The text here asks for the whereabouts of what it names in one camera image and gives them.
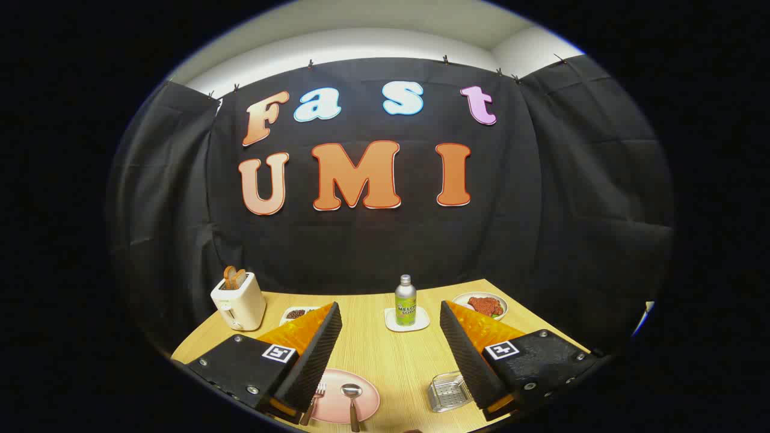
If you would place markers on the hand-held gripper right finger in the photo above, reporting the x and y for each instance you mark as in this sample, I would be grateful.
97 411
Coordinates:
469 355

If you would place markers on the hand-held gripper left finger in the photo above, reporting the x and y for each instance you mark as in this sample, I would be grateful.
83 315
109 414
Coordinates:
313 355

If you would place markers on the white divided dish with beans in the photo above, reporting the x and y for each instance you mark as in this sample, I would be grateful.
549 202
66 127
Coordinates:
295 314

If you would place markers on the red-brown meat piece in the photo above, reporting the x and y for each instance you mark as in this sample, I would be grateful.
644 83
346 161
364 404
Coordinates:
483 305

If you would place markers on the white oval dish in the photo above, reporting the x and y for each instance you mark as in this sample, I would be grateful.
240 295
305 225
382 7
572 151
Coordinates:
462 299

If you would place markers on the pink round plate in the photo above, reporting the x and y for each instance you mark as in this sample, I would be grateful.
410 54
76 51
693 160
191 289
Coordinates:
337 406

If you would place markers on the green soda bottle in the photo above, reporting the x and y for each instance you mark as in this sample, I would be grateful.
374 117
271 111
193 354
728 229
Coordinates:
405 304

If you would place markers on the white square coaster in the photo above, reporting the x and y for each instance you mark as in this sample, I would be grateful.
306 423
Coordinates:
391 323

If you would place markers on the white toaster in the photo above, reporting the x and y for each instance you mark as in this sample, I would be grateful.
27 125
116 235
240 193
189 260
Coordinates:
243 304

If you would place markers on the brown toast slice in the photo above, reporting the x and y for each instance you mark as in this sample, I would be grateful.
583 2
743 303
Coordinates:
229 276
240 278

